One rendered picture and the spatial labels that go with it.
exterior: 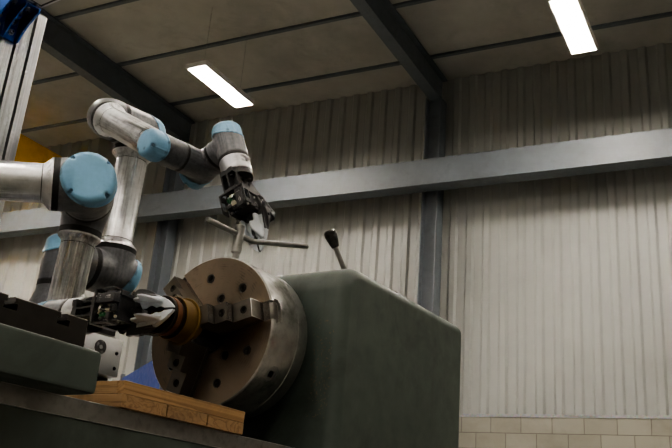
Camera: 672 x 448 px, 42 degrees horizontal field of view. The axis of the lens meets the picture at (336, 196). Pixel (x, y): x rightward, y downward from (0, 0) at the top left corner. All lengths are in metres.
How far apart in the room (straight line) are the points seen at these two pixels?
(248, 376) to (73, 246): 0.54
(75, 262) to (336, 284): 0.58
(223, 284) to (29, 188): 0.45
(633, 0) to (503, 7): 1.67
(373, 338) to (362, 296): 0.10
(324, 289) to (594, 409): 10.08
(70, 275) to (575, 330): 10.39
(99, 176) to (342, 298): 0.57
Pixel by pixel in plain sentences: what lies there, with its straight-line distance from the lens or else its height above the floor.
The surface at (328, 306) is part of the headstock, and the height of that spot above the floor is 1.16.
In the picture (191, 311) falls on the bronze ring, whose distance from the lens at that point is 1.73.
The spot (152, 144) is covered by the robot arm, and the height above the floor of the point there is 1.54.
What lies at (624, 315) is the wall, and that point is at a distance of 12.01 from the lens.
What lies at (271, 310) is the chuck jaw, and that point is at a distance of 1.75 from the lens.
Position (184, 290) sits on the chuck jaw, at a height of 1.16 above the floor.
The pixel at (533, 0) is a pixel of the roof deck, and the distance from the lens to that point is 12.28.
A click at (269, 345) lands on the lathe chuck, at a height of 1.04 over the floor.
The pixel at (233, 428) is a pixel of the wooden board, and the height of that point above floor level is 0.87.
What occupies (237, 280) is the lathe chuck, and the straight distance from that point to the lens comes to 1.81.
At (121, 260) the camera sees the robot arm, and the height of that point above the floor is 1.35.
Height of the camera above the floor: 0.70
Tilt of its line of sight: 22 degrees up
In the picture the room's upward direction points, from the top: 5 degrees clockwise
